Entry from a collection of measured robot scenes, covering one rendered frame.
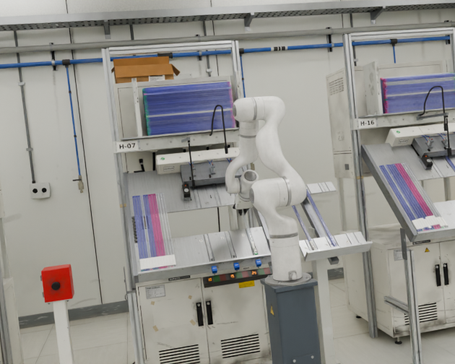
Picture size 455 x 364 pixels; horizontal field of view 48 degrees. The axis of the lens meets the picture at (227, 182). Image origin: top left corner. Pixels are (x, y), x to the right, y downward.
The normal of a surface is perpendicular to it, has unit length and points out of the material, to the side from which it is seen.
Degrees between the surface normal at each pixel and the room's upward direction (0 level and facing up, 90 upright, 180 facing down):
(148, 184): 43
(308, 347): 90
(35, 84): 90
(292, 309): 90
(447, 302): 90
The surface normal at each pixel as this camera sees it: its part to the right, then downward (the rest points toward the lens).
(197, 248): 0.06, -0.71
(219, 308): 0.19, 0.04
